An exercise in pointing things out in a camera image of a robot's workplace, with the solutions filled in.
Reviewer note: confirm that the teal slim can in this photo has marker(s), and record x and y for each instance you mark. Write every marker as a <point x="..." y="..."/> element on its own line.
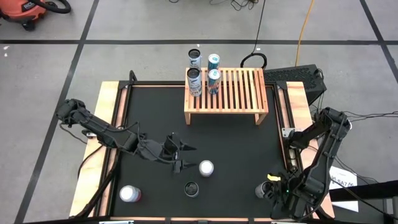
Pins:
<point x="213" y="60"/>
<point x="214" y="81"/>

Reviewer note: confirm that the black computer case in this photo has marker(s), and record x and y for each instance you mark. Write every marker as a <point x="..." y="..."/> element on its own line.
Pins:
<point x="298" y="76"/>

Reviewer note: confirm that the black beam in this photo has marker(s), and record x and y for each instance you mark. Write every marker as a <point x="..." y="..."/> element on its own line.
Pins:
<point x="373" y="190"/>

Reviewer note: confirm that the wooden slatted shelf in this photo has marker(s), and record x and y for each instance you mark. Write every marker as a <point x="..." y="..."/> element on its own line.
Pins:
<point x="236" y="93"/>

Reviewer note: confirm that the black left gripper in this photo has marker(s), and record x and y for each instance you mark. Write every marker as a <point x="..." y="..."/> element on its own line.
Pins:
<point x="158" y="151"/>

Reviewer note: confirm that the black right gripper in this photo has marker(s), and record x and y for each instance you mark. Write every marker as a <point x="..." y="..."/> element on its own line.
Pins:
<point x="281" y="196"/>

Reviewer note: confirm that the white paper sign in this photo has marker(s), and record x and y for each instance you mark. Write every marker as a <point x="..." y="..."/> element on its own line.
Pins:
<point x="345" y="180"/>

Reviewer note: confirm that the black table frame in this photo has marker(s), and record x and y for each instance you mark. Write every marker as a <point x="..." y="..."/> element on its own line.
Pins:
<point x="155" y="84"/>

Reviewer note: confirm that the wooden table edge board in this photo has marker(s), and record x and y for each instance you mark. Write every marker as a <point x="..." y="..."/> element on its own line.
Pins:
<point x="297" y="93"/>
<point x="107" y="90"/>

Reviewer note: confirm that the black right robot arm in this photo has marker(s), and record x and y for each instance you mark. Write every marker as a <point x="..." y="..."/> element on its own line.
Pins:
<point x="320" y="161"/>

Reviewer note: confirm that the white blue slim can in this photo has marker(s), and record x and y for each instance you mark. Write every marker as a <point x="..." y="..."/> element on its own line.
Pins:
<point x="194" y="57"/>
<point x="194" y="82"/>

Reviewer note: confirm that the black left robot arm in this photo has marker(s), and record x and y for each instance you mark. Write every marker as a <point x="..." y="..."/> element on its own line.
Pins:
<point x="105" y="133"/>

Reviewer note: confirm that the yellow tag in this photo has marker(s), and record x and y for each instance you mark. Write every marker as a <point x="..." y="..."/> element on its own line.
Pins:
<point x="273" y="177"/>

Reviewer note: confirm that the orange shop vacuum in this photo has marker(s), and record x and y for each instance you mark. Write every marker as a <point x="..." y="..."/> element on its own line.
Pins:
<point x="21" y="11"/>

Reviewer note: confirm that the grey can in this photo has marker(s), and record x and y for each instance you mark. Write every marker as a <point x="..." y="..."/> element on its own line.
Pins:
<point x="260" y="189"/>

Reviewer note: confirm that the white pink can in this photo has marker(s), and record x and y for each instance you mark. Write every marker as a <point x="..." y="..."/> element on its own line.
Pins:
<point x="129" y="193"/>
<point x="206" y="168"/>

